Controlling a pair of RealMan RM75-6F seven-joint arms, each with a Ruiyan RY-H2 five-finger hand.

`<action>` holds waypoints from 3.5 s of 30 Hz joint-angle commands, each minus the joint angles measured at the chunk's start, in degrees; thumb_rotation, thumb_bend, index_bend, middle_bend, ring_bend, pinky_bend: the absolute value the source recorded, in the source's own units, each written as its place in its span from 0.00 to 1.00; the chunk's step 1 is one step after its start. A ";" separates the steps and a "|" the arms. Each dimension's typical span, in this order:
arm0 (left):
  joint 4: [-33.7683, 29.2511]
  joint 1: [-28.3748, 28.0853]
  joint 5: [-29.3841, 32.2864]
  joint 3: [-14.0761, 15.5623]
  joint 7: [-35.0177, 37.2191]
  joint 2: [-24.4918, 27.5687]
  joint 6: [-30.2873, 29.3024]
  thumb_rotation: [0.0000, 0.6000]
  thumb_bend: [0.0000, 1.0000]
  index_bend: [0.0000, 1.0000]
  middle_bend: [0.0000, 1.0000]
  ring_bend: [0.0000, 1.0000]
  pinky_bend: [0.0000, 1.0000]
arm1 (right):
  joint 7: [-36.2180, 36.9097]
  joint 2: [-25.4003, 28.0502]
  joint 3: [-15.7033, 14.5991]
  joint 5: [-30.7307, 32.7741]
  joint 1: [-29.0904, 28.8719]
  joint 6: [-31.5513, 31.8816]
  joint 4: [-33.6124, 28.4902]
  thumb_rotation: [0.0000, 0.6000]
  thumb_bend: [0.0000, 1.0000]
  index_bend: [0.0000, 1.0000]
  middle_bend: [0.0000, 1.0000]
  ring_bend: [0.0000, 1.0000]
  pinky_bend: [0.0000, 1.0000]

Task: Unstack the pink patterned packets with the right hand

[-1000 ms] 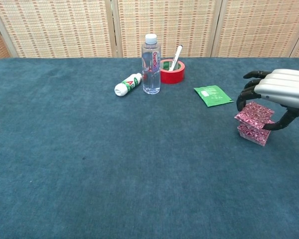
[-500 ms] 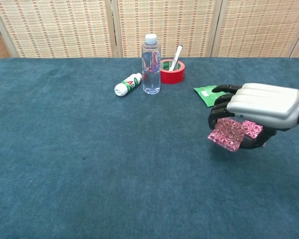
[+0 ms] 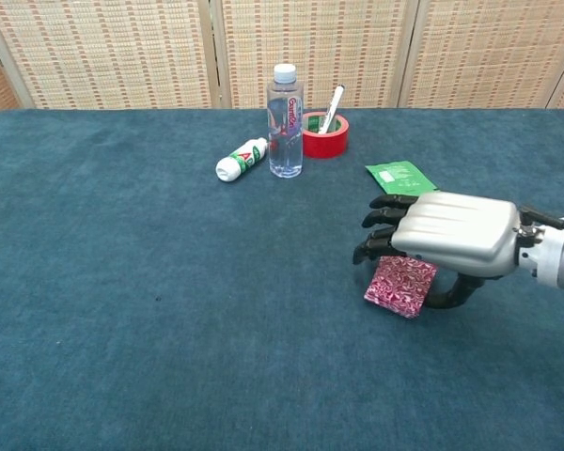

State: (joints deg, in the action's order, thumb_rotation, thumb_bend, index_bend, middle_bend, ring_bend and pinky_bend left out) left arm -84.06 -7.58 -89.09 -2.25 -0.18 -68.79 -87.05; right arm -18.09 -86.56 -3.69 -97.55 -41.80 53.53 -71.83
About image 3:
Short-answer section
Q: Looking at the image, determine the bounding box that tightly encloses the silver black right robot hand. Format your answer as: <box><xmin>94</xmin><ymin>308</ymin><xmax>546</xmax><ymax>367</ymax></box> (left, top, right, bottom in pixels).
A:
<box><xmin>352</xmin><ymin>191</ymin><xmax>523</xmax><ymax>312</ymax></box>

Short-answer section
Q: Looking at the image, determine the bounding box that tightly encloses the red patterned paper block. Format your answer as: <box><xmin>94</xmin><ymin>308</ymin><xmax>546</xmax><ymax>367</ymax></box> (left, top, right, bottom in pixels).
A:
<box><xmin>363</xmin><ymin>255</ymin><xmax>439</xmax><ymax>319</ymax></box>

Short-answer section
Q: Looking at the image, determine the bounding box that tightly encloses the green sachet packet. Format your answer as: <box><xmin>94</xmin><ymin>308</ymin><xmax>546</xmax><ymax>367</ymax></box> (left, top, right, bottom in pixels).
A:
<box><xmin>365</xmin><ymin>160</ymin><xmax>441</xmax><ymax>196</ymax></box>

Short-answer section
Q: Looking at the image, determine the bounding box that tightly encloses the red tape roll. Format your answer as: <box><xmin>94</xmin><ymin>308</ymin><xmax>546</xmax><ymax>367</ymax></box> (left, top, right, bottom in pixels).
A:
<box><xmin>302</xmin><ymin>111</ymin><xmax>350</xmax><ymax>160</ymax></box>

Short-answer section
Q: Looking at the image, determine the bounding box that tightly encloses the white marker pen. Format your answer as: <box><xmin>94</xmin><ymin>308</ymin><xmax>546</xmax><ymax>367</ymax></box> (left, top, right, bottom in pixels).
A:
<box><xmin>318</xmin><ymin>84</ymin><xmax>346</xmax><ymax>135</ymax></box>

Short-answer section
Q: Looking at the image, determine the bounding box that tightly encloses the clear plastic water bottle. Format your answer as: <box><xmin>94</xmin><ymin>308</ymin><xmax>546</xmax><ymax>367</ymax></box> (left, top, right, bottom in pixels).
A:
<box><xmin>266</xmin><ymin>63</ymin><xmax>305</xmax><ymax>179</ymax></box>

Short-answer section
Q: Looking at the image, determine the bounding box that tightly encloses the small white drink bottle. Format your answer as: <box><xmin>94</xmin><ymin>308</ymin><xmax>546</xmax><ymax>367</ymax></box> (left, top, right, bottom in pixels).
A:
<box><xmin>215</xmin><ymin>136</ymin><xmax>270</xmax><ymax>182</ymax></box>

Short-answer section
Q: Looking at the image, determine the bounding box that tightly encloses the teal felt table cover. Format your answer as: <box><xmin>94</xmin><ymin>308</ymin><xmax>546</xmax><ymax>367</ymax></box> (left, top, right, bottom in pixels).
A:
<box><xmin>0</xmin><ymin>107</ymin><xmax>564</xmax><ymax>451</ymax></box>

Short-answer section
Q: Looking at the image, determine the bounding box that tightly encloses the woven bamboo folding screen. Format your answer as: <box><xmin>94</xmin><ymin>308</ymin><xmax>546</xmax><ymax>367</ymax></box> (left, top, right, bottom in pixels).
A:
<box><xmin>0</xmin><ymin>0</ymin><xmax>564</xmax><ymax>119</ymax></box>

